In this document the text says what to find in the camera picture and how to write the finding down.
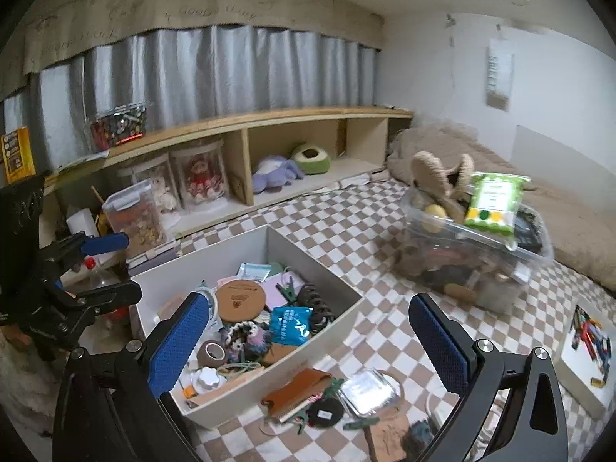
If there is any black round mirror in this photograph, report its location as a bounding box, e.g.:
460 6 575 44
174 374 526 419
305 397 345 429

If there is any white storage box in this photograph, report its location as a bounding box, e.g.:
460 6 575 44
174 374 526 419
127 224 365 430

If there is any clear plastic bottle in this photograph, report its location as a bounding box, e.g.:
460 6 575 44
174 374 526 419
72 257 132 342

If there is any white plastic knob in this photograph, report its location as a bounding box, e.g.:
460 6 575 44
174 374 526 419
191 367 227 392

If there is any white hanging paper bag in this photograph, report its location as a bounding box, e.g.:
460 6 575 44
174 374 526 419
485 26 515 109

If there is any white teal packet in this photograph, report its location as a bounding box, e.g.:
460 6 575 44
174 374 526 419
236 262 273 284

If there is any clear box of colourful bits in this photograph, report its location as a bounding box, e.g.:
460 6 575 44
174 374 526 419
88 102 149 153

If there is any green wipes packet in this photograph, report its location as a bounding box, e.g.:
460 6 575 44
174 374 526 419
463 172 531 238

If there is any grey curtain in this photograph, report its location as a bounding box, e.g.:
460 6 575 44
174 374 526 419
0 24 379 174

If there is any clear lidded container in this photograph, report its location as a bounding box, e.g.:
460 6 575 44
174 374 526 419
101 179 168 258

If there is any clear plastic case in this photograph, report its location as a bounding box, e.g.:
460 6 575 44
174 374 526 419
339 368 402 417

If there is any yellow box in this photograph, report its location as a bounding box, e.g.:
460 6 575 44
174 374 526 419
0 126 37 184

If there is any clear plastic storage bin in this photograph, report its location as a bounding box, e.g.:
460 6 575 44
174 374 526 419
392 187 555 317

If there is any white charger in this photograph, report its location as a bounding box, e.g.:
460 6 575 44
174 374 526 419
428 404 458 430

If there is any plain round cork coaster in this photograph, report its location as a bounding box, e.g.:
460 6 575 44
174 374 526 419
262 344 299 367

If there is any beige curtain valance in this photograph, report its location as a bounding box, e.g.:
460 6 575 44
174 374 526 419
0 0 386 93

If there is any dark scrunchie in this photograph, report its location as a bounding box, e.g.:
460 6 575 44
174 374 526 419
404 421 437 449

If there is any yellow ball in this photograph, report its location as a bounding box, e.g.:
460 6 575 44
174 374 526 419
423 204 449 232

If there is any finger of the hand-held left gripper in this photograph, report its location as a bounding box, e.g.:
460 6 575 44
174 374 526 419
41 232 131 276
52 281 144 348

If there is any flower scrunchie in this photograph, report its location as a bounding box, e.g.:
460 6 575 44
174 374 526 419
221 322 273 363

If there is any white paper roll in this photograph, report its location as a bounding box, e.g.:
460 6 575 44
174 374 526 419
66 208 101 239

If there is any long wooden shelf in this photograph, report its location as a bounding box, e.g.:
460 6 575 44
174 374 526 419
38 106 415 270

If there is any blue foil packet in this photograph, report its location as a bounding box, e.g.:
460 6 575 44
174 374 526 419
268 305 312 347

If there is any brown leather comb pouch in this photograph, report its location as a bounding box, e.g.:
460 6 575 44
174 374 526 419
262 368 334 424

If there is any printed round cork coaster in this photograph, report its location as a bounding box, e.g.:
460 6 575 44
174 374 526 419
215 279 267 323

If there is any pale fuzzy rug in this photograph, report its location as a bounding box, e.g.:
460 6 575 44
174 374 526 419
0 339 63 436

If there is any white tray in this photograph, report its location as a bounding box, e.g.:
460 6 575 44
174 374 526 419
553 303 615 419

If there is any brown fuzzy plush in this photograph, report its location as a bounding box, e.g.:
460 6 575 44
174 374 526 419
410 151 475 203

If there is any beige duvet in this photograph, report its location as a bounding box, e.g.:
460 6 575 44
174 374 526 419
387 125 616 290

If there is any green clip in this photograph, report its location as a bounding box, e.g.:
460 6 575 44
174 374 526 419
275 274 302 302

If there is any brown leather drawn mat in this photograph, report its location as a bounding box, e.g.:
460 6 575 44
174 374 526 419
370 418 411 461

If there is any checkered blanket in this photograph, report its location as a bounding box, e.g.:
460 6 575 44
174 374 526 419
164 173 616 462

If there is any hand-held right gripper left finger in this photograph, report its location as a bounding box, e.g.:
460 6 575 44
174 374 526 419
50 291 213 462

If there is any brown tape roll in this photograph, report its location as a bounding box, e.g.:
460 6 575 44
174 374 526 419
198 340 228 368

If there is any green avocado plush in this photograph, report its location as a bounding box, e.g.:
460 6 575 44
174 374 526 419
290 142 333 176

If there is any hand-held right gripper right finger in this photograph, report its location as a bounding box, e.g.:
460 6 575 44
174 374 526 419
408 293 569 462

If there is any clear jar of shells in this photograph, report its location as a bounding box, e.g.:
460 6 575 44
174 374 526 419
118 151 181 217

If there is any purple plush toy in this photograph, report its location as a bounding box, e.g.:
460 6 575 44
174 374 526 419
251 155 306 196

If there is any pile of coloured pens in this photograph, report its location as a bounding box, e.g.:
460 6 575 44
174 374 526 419
570 308 613 388

